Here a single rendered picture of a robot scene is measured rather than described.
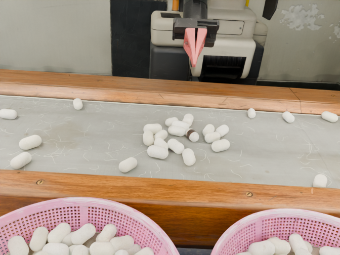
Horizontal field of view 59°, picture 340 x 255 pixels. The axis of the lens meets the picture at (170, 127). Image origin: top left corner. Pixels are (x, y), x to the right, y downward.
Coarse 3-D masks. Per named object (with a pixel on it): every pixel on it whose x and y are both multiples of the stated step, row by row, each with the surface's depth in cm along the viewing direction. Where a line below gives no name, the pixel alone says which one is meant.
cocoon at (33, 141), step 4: (32, 136) 54; (36, 136) 54; (24, 140) 53; (28, 140) 53; (32, 140) 53; (36, 140) 54; (40, 140) 55; (20, 144) 53; (24, 144) 53; (28, 144) 53; (32, 144) 53; (36, 144) 54; (24, 148) 53; (28, 148) 53
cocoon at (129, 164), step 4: (124, 160) 50; (128, 160) 50; (132, 160) 50; (136, 160) 51; (120, 164) 49; (124, 164) 49; (128, 164) 49; (132, 164) 50; (136, 164) 51; (120, 168) 49; (124, 168) 49; (128, 168) 49; (132, 168) 50; (124, 172) 50
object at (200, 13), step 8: (184, 8) 70; (192, 8) 68; (200, 8) 68; (184, 16) 69; (192, 16) 67; (200, 16) 67; (200, 24) 66; (208, 24) 66; (216, 24) 66; (176, 32) 70; (208, 32) 69; (216, 32) 69
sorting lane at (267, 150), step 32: (0, 96) 72; (0, 128) 60; (32, 128) 60; (64, 128) 61; (96, 128) 62; (128, 128) 63; (192, 128) 65; (256, 128) 66; (288, 128) 67; (320, 128) 68; (0, 160) 51; (32, 160) 51; (64, 160) 52; (96, 160) 53; (160, 160) 54; (224, 160) 55; (256, 160) 56; (288, 160) 56; (320, 160) 57
